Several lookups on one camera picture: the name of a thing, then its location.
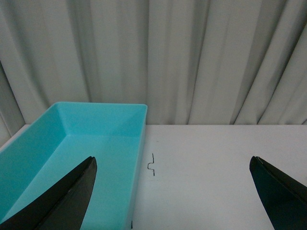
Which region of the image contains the grey curtain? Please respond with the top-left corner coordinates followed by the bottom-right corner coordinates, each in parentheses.
top-left (0, 0), bottom-right (307, 143)

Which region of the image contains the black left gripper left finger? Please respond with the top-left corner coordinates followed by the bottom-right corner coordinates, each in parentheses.
top-left (0, 156), bottom-right (97, 230)

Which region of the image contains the turquoise plastic bin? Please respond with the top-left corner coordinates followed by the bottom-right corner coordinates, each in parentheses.
top-left (0, 102), bottom-right (147, 230)

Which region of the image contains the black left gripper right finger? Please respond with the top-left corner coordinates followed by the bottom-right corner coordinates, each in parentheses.
top-left (249, 156), bottom-right (307, 230)

